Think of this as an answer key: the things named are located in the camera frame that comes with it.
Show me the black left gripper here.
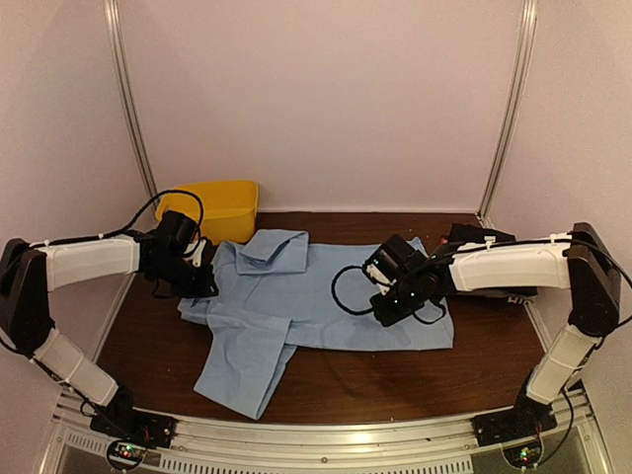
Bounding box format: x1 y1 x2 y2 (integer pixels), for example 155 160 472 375
150 253 218 298

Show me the yellow plastic basket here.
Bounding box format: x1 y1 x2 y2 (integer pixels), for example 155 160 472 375
176 180 259 245

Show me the light blue long sleeve shirt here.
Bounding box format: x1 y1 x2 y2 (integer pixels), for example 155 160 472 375
178 230 454 420

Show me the black shirt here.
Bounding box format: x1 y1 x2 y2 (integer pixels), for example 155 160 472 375
440 223 516 246

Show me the grey shirt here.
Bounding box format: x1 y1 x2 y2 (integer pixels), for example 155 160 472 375
487 291 538 304

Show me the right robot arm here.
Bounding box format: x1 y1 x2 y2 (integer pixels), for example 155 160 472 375
361 222 623 436

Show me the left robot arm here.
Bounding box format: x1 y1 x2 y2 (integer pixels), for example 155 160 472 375
1 210 218 438

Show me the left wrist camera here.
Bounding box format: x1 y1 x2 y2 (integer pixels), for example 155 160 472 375
184 238 215 269

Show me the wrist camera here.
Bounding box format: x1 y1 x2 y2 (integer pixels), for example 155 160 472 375
184 238 215 269
362 264 392 294

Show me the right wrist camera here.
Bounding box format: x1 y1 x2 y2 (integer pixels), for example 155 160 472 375
362 264 392 294

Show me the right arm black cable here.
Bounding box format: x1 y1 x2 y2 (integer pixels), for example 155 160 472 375
331 265 381 316

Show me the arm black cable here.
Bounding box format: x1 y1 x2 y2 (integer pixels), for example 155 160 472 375
118 189 206 248
331 265 381 316

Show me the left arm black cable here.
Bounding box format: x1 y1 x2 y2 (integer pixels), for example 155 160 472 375
118 189 206 248

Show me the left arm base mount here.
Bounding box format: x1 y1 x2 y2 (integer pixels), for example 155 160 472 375
90 409 176 448

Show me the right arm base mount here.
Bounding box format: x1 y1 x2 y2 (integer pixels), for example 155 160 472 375
472 408 558 447

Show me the left aluminium frame post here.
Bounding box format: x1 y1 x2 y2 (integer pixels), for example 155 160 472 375
104 0 158 197

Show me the aluminium frame post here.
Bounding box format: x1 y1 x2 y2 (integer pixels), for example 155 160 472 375
477 0 538 226
104 0 158 197

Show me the right aluminium frame post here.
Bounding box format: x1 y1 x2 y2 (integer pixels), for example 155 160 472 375
477 0 538 226

